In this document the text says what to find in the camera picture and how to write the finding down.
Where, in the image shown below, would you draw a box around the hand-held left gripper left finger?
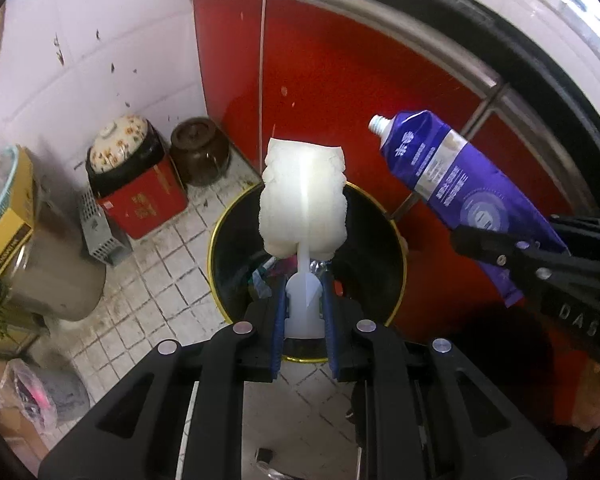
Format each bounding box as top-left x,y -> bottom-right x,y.
39,284 -> 288,480

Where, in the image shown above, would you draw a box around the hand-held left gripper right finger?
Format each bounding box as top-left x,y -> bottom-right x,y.
321,275 -> 568,480

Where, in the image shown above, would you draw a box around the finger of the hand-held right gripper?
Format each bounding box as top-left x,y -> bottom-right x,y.
449,224 -> 600,311
550,215 -> 600,265

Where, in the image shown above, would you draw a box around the black trash bin yellow rim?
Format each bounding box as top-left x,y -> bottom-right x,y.
207,180 -> 408,363

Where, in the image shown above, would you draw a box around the purple toothpaste tube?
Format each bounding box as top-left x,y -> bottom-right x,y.
369,110 -> 568,308

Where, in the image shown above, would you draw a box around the white sponge bottle brush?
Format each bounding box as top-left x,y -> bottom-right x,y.
258,137 -> 350,341

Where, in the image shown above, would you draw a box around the silver red foil wrapper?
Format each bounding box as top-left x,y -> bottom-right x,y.
250,255 -> 337,303

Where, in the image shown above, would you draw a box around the black metal floor object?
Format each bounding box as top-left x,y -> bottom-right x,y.
254,447 -> 301,480

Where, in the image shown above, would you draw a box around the red box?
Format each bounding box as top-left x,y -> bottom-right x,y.
97,152 -> 190,241

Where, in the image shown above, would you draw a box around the brown ceramic jar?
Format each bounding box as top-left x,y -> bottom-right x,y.
170,117 -> 231,188

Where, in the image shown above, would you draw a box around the grey plastic crate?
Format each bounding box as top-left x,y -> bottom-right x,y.
77,187 -> 133,266

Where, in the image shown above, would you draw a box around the large steel pot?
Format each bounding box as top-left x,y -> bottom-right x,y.
0,180 -> 107,322

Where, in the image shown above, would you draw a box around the black pot floral lid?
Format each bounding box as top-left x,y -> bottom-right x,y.
84,114 -> 170,200

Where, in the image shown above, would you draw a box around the wide red cabinet door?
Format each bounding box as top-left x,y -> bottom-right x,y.
260,0 -> 500,221

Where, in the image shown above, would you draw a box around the clear bag pink contents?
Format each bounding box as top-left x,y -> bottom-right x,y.
2,357 -> 61,428

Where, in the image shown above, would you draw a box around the narrow red cabinet door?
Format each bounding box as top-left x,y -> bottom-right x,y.
192,0 -> 267,175

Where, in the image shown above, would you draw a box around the yellow box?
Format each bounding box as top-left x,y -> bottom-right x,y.
0,146 -> 36,276

